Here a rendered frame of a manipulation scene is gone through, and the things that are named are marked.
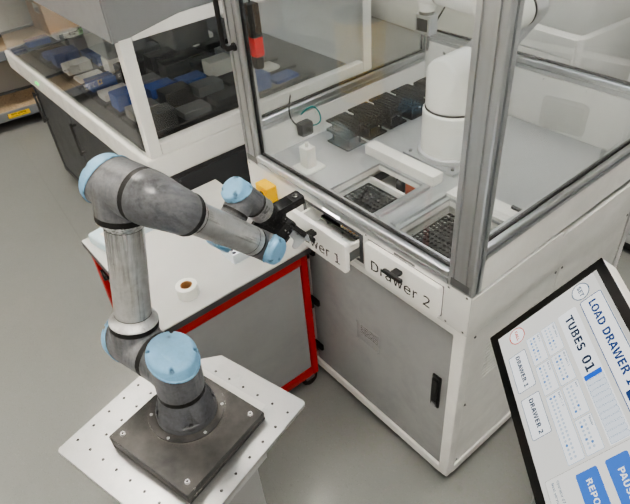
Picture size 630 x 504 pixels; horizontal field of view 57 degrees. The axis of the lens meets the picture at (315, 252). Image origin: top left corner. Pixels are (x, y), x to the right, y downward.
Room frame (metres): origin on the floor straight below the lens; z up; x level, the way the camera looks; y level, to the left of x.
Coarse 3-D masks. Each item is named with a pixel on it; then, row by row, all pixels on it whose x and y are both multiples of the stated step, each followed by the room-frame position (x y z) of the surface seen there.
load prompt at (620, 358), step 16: (592, 304) 0.80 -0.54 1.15; (608, 304) 0.77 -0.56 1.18; (592, 320) 0.76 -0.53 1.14; (608, 320) 0.74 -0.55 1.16; (608, 336) 0.71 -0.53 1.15; (624, 336) 0.69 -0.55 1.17; (608, 352) 0.68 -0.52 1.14; (624, 352) 0.66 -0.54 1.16; (624, 368) 0.63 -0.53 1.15; (624, 384) 0.61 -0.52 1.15; (624, 400) 0.58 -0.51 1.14
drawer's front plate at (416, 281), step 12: (372, 252) 1.32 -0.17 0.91; (384, 252) 1.29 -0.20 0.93; (372, 264) 1.32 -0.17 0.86; (384, 264) 1.28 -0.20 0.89; (396, 264) 1.24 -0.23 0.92; (384, 276) 1.28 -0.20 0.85; (408, 276) 1.20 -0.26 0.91; (420, 276) 1.17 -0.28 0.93; (396, 288) 1.24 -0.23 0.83; (420, 288) 1.16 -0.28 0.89; (432, 288) 1.13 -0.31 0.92; (420, 300) 1.16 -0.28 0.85; (432, 300) 1.13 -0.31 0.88; (432, 312) 1.12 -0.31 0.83
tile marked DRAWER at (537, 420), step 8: (536, 392) 0.70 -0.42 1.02; (528, 400) 0.69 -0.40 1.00; (536, 400) 0.68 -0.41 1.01; (528, 408) 0.68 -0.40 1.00; (536, 408) 0.67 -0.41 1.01; (544, 408) 0.66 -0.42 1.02; (528, 416) 0.66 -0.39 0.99; (536, 416) 0.65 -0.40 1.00; (544, 416) 0.64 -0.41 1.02; (528, 424) 0.65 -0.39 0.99; (536, 424) 0.64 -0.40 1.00; (544, 424) 0.63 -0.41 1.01; (536, 432) 0.62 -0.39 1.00; (544, 432) 0.61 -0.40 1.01
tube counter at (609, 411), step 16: (592, 352) 0.70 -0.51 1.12; (592, 368) 0.67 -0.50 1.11; (592, 384) 0.64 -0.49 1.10; (608, 384) 0.63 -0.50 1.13; (592, 400) 0.62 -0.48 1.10; (608, 400) 0.60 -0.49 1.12; (608, 416) 0.57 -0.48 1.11; (624, 416) 0.56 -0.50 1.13; (608, 432) 0.55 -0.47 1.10; (624, 432) 0.53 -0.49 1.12
